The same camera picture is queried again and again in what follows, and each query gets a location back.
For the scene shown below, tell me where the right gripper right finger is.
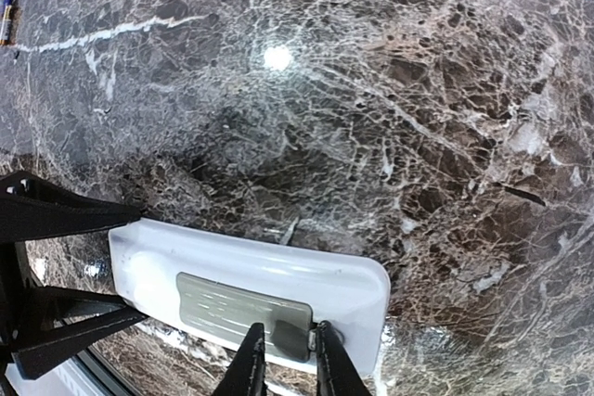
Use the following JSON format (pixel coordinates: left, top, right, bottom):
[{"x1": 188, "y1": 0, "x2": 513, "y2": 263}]
[{"x1": 316, "y1": 321, "x2": 371, "y2": 396}]

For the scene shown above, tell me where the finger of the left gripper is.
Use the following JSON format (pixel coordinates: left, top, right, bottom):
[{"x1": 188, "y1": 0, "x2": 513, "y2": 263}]
[
  {"x1": 8, "y1": 287, "x2": 148, "y2": 380},
  {"x1": 1, "y1": 171, "x2": 141, "y2": 243}
]

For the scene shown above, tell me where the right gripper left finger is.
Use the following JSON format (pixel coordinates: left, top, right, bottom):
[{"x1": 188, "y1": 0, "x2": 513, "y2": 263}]
[{"x1": 212, "y1": 323, "x2": 267, "y2": 396}]

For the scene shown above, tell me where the grey battery cover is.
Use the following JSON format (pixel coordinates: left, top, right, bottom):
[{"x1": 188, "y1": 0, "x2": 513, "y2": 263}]
[{"x1": 176, "y1": 273, "x2": 313, "y2": 363}]

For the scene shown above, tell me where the white remote control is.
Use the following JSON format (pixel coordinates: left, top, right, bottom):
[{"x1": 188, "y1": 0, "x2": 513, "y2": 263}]
[{"x1": 109, "y1": 219, "x2": 391, "y2": 376}]

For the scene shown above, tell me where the AA battery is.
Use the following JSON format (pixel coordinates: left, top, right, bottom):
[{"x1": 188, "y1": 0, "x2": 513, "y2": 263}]
[{"x1": 0, "y1": 0, "x2": 17, "y2": 46}]

